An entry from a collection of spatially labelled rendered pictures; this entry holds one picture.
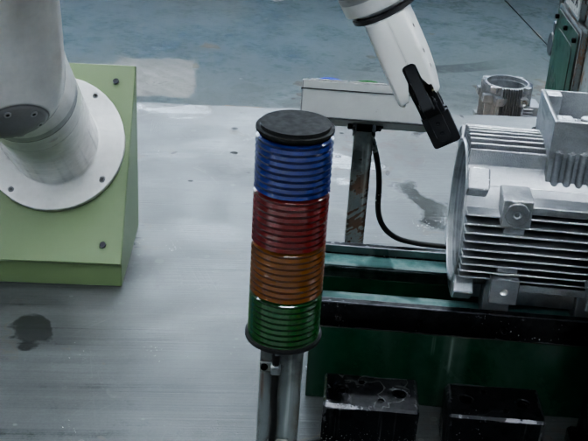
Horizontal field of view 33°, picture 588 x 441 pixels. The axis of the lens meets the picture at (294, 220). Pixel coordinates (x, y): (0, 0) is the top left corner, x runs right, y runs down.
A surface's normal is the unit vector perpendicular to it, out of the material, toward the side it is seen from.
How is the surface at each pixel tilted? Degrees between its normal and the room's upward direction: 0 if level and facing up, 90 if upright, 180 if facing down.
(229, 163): 0
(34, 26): 113
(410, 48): 81
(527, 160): 88
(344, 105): 62
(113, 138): 49
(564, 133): 90
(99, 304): 0
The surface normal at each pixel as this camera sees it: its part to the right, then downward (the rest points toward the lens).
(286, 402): -0.06, 0.44
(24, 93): 0.50, 0.67
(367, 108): -0.03, -0.03
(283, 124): 0.06, -0.90
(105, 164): 0.05, -0.25
